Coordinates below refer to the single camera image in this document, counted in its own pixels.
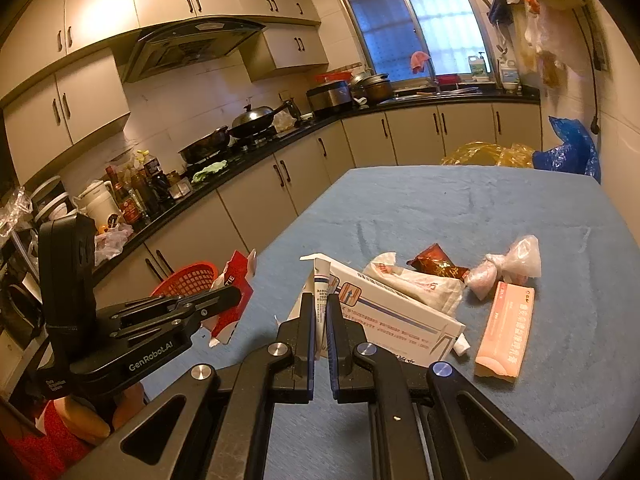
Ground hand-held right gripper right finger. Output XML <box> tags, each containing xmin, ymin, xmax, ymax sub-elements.
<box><xmin>325</xmin><ymin>292</ymin><xmax>576</xmax><ymax>480</ymax></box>

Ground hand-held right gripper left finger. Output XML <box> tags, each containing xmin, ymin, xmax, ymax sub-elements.
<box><xmin>60</xmin><ymin>292</ymin><xmax>318</xmax><ymax>480</ymax></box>

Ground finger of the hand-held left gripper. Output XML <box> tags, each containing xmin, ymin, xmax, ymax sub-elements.
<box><xmin>111</xmin><ymin>287</ymin><xmax>245</xmax><ymax>344</ymax></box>
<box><xmin>116</xmin><ymin>294</ymin><xmax>202</xmax><ymax>322</ymax></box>

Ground red torn carton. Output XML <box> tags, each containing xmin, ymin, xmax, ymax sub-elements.
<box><xmin>207</xmin><ymin>249</ymin><xmax>257</xmax><ymax>347</ymax></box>

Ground orange plastic basket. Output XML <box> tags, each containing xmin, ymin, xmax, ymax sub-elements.
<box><xmin>150</xmin><ymin>261</ymin><xmax>221</xmax><ymax>302</ymax></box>

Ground white ointment tube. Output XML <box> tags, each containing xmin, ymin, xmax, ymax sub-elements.
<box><xmin>300</xmin><ymin>252</ymin><xmax>334</xmax><ymax>361</ymax></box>

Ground white carton box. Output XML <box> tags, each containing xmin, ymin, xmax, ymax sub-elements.
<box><xmin>287</xmin><ymin>260</ymin><xmax>467</xmax><ymax>369</ymax></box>

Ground white packet with red print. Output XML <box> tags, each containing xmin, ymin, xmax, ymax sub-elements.
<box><xmin>362</xmin><ymin>252</ymin><xmax>467</xmax><ymax>319</ymax></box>

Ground brown red snack wrapper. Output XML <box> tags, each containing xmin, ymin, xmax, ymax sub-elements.
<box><xmin>406</xmin><ymin>243</ymin><xmax>471</xmax><ymax>282</ymax></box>

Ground pink long box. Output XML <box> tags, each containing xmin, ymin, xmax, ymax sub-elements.
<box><xmin>474</xmin><ymin>281</ymin><xmax>537</xmax><ymax>379</ymax></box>

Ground clear knotted plastic bag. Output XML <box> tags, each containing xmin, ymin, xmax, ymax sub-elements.
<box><xmin>485</xmin><ymin>235</ymin><xmax>543</xmax><ymax>284</ymax></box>

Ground person's left hand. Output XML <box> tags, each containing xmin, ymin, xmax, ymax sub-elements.
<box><xmin>52</xmin><ymin>385</ymin><xmax>149</xmax><ymax>448</ymax></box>

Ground crumpled plastic bags on counter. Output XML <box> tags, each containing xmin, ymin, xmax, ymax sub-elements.
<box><xmin>94</xmin><ymin>224</ymin><xmax>135</xmax><ymax>267</ymax></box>

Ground white electric kettle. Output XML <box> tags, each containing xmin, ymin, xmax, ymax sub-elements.
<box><xmin>75</xmin><ymin>180</ymin><xmax>119</xmax><ymax>232</ymax></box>

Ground white dish rack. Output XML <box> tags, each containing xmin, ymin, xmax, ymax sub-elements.
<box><xmin>30</xmin><ymin>176</ymin><xmax>77</xmax><ymax>222</ymax></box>

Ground clear plastic bag on rack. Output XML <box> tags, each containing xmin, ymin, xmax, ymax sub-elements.
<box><xmin>0</xmin><ymin>187</ymin><xmax>32</xmax><ymax>242</ymax></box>

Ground cluster of condiment bottles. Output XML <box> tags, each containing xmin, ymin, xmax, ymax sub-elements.
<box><xmin>105</xmin><ymin>152</ymin><xmax>177</xmax><ymax>227</ymax></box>

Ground green cloth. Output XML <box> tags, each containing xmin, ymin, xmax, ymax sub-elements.
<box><xmin>192</xmin><ymin>160</ymin><xmax>229</xmax><ymax>184</ymax></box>

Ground black frying pan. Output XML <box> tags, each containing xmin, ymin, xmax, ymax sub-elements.
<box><xmin>178</xmin><ymin>127</ymin><xmax>232</xmax><ymax>164</ymax></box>

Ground red patterned clothing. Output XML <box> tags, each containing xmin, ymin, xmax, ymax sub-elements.
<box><xmin>7</xmin><ymin>400</ymin><xmax>93</xmax><ymax>480</ymax></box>

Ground black wok with lid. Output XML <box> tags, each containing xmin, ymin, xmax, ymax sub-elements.
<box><xmin>231</xmin><ymin>102</ymin><xmax>292</xmax><ymax>139</ymax></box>

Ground small plastic bag beside wok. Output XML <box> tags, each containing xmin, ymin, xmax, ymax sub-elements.
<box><xmin>272</xmin><ymin>110</ymin><xmax>299</xmax><ymax>134</ymax></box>

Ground blue tablecloth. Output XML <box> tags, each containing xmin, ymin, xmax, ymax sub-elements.
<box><xmin>200</xmin><ymin>166</ymin><xmax>640</xmax><ymax>480</ymax></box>

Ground steel rice cooker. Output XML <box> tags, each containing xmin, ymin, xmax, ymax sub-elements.
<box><xmin>306</xmin><ymin>80</ymin><xmax>354</xmax><ymax>119</ymax></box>

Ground beige base cabinets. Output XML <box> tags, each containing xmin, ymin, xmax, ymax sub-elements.
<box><xmin>95</xmin><ymin>102</ymin><xmax>544</xmax><ymax>302</ymax></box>

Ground yellow plastic bag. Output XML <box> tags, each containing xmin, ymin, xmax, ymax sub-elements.
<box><xmin>440</xmin><ymin>141</ymin><xmax>542</xmax><ymax>169</ymax></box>

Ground black range hood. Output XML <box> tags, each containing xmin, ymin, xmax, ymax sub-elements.
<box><xmin>122</xmin><ymin>17</ymin><xmax>269</xmax><ymax>84</ymax></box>

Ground stacked metal pots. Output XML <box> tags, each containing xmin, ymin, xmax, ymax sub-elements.
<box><xmin>350</xmin><ymin>71</ymin><xmax>394</xmax><ymax>107</ymax></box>

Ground black kitchen countertop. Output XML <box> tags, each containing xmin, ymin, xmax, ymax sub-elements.
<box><xmin>92</xmin><ymin>87</ymin><xmax>542</xmax><ymax>281</ymax></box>

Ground blue plastic bag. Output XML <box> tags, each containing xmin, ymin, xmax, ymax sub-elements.
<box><xmin>532</xmin><ymin>116</ymin><xmax>602</xmax><ymax>184</ymax></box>

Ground white detergent bottle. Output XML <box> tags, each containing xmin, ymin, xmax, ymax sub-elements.
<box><xmin>500</xmin><ymin>57</ymin><xmax>521</xmax><ymax>93</ymax></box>
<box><xmin>467</xmin><ymin>52</ymin><xmax>491</xmax><ymax>82</ymax></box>

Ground kitchen window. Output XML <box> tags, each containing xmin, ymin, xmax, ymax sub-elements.
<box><xmin>325</xmin><ymin>0</ymin><xmax>497</xmax><ymax>84</ymax></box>

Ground beige wall cabinets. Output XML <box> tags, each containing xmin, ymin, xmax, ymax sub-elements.
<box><xmin>0</xmin><ymin>0</ymin><xmax>330</xmax><ymax>147</ymax></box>

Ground black wall cable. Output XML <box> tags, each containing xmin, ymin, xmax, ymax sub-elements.
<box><xmin>570</xmin><ymin>7</ymin><xmax>602</xmax><ymax>134</ymax></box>

